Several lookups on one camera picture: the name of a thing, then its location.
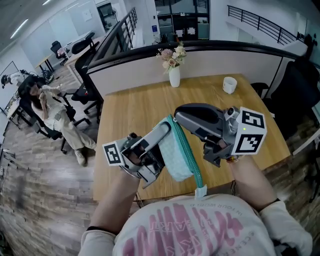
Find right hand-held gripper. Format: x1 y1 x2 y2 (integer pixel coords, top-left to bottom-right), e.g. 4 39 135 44
174 102 267 168

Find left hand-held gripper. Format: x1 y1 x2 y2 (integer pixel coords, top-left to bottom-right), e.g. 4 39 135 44
102 122 173 189

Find teal zipper pouch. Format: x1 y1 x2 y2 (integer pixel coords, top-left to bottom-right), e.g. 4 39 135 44
157 114 208 200

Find person's left forearm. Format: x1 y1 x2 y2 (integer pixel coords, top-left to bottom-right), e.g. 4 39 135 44
88 166 141 236

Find person's right forearm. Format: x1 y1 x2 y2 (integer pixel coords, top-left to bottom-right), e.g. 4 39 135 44
227 156 280 212

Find person's left hand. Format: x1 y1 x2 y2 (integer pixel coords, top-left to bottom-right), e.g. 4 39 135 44
126 148 147 166

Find white mug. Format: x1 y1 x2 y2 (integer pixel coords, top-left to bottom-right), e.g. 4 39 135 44
222 76 238 95

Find white ceramic vase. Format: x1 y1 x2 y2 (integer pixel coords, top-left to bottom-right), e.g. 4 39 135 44
168 65 181 88

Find thin metal bangle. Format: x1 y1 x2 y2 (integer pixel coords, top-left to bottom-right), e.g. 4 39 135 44
119 166 141 180

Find pink white flower bouquet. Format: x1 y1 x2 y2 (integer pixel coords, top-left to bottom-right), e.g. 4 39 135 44
156 41 188 75

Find black office chair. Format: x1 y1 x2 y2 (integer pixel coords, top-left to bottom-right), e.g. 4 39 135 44
251 56 320 141
303 149 320 203
16 74 92 155
71 31 100 55
56 53 105 126
50 40 70 66

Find person's white printed shirt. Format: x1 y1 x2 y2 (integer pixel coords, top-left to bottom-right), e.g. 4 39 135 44
80 194 314 256

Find black framed glass entrance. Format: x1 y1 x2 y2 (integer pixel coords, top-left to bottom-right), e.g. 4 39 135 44
154 0 211 44

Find black metal railing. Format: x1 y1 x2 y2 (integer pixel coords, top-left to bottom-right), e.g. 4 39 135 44
226 4 305 46
88 7 138 68

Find light wood office desk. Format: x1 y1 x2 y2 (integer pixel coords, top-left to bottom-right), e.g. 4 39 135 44
67 34 108 85

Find white office desk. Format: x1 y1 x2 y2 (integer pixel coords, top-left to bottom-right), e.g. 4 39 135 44
62 30 94 52
4 96 35 130

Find wooden desk black legs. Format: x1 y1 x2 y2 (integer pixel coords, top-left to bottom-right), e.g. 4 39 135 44
34 52 55 74

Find grey gripper fisheye camera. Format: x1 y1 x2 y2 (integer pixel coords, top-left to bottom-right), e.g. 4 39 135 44
223 106 241 122

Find beaded bracelet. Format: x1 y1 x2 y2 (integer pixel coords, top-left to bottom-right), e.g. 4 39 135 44
226 154 245 163

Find white desk partition black rail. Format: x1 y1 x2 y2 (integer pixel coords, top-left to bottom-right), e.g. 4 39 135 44
86 39 305 102

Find group of black wall gadgets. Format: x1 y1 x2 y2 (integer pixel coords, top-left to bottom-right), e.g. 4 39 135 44
296 31 317 55

